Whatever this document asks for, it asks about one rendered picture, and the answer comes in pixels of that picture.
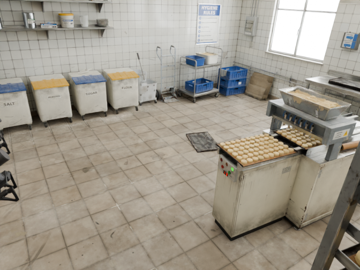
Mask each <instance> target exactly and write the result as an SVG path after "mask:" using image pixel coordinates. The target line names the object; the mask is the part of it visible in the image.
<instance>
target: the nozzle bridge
mask: <svg viewBox="0 0 360 270"><path fill-rule="evenodd" d="M284 112H285V113H284ZM283 113H284V116H285V114H286V113H287V119H284V117H283ZM290 113H291V114H290ZM288 115H289V118H290V116H291V115H292V120H291V122H290V121H289V119H288ZM295 115H296V116H295ZM266 116H268V117H270V116H272V122H271V127H270V129H271V130H277V129H280V128H281V124H282V122H284V123H286V124H288V125H290V126H292V127H294V128H296V129H298V130H300V131H302V132H304V133H306V134H308V135H310V136H312V137H314V138H316V139H318V140H320V141H322V142H321V143H322V144H323V145H325V146H328V145H329V147H328V150H327V153H326V156H325V160H326V161H332V160H335V159H337V158H338V155H339V152H340V149H341V146H342V143H343V141H345V140H348V139H351V137H352V135H353V131H354V129H355V126H356V122H354V121H351V120H349V119H346V118H344V117H341V116H338V117H337V118H335V119H330V120H327V121H323V120H322V119H319V118H316V117H314V116H312V115H309V114H307V113H305V112H303V111H300V110H298V109H296V108H293V107H291V106H289V105H286V104H285V103H284V101H283V99H276V100H270V101H268V105H267V110H266ZM294 116H295V118H294ZM296 117H297V123H296V124H294V121H293V118H294V120H295V119H296ZM300 118H301V119H300ZM299 119H300V120H299ZM301 120H303V123H302V126H301V127H300V126H299V123H300V122H301ZM306 120H307V121H306ZM298 121H299V123H298ZM305 121H306V122H305ZM307 122H308V127H307V129H305V127H304V126H305V125H306V123H307ZM304 123H305V124H304ZM312 123H313V124H312ZM311 124H312V125H314V129H313V132H310V131H311V130H310V129H309V127H310V125H311ZM312 125H311V127H312ZM311 127H310V128H311Z"/></svg>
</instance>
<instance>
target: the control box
mask: <svg viewBox="0 0 360 270"><path fill-rule="evenodd" d="M220 158H221V159H222V162H221V160H220ZM226 163H227V164H228V166H226ZM221 165H223V166H224V168H221ZM218 168H219V169H220V170H221V171H222V172H223V173H225V175H226V173H227V177H228V178H230V179H231V180H232V181H233V182H237V176H238V170H237V166H236V165H234V164H233V163H232V162H231V161H230V160H228V159H227V158H226V157H225V156H224V155H220V157H219V166H218ZM231 168H233V169H234V171H232V170H231ZM224 171H225V172H224ZM228 171H230V174H228Z"/></svg>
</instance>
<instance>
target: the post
mask: <svg viewBox="0 0 360 270"><path fill-rule="evenodd" d="M359 199H360V141H359V144H358V146H357V149H356V152H355V154H354V157H353V159H352V162H351V165H350V167H349V170H348V173H347V175H346V178H345V180H344V183H343V186H342V188H341V191H340V194H339V196H338V199H337V201H336V204H335V206H334V209H333V212H332V215H331V217H330V220H329V222H328V225H327V228H326V230H325V233H324V235H323V238H322V240H321V243H320V246H319V249H318V251H317V254H316V257H315V259H314V262H313V264H312V267H311V269H310V270H329V269H330V266H331V264H332V262H333V259H334V257H335V255H336V252H337V250H338V248H339V246H340V243H341V241H342V239H343V236H344V233H345V232H346V229H347V227H348V224H349V222H350V220H351V217H352V215H353V213H354V210H355V208H356V206H357V203H358V201H359Z"/></svg>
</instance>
